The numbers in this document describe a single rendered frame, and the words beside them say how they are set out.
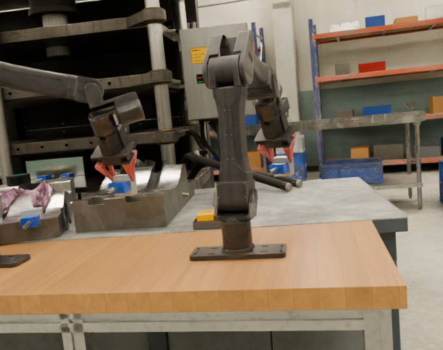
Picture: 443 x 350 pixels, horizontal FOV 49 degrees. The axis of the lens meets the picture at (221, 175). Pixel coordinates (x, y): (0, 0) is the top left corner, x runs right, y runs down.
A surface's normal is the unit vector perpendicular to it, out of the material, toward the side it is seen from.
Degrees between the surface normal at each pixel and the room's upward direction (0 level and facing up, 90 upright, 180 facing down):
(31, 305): 90
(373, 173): 91
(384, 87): 90
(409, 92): 90
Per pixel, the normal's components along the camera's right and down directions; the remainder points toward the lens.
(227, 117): -0.35, 0.09
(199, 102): -0.11, 0.14
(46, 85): 0.23, 0.15
